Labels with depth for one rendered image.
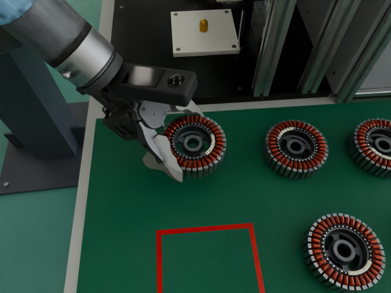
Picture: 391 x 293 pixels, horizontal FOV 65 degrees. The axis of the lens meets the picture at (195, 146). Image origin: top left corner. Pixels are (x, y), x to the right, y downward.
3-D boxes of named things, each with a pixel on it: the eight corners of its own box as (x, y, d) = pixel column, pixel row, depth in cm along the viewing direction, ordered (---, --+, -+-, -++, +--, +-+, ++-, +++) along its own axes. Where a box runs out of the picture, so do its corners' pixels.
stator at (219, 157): (151, 169, 53) (149, 158, 49) (173, 118, 58) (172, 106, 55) (214, 187, 51) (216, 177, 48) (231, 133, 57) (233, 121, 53)
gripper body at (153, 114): (144, 109, 55) (90, 61, 48) (179, 98, 49) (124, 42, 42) (128, 145, 51) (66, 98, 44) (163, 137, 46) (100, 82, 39)
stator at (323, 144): (334, 158, 58) (342, 148, 55) (292, 191, 54) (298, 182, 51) (291, 120, 63) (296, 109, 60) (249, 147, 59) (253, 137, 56)
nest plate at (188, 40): (173, 57, 70) (173, 53, 68) (170, 15, 77) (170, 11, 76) (239, 53, 70) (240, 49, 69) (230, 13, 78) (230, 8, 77)
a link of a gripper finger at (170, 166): (162, 182, 54) (140, 134, 51) (187, 180, 50) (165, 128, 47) (150, 192, 51) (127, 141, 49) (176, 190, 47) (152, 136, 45)
